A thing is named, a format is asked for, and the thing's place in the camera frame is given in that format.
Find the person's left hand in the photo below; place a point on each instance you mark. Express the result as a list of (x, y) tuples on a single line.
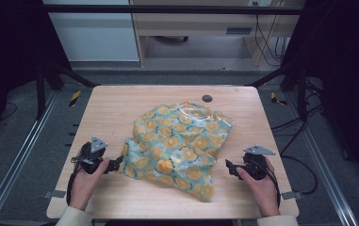
[(84, 185)]

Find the person's right hand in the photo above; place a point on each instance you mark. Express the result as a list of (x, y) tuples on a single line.
[(260, 191)]

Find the yellow black hazard tape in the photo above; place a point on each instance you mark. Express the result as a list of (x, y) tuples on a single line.
[(276, 98), (75, 98)]

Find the white cabinet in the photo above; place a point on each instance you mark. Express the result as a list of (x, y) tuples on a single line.
[(95, 34)]

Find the black curtain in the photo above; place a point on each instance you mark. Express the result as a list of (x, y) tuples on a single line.
[(7, 47), (346, 78)]

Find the grey round table grommet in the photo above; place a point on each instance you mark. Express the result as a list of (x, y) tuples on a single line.
[(207, 98)]

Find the green orange-flowered garment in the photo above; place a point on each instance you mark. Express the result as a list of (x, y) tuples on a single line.
[(174, 147)]

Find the black metal frame strut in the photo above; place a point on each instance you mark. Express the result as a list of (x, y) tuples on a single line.
[(302, 94), (40, 91)]

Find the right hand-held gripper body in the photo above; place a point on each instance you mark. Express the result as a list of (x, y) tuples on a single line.
[(255, 163)]

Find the aluminium floor rail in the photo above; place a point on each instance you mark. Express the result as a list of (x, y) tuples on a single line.
[(17, 163), (324, 169)]

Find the grey metal table bracket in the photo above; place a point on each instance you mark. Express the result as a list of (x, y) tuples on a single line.
[(291, 195), (54, 194)]

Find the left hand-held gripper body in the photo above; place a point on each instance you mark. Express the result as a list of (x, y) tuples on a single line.
[(93, 157)]

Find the black metal frame crossbar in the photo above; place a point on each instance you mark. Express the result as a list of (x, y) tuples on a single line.
[(167, 9)]

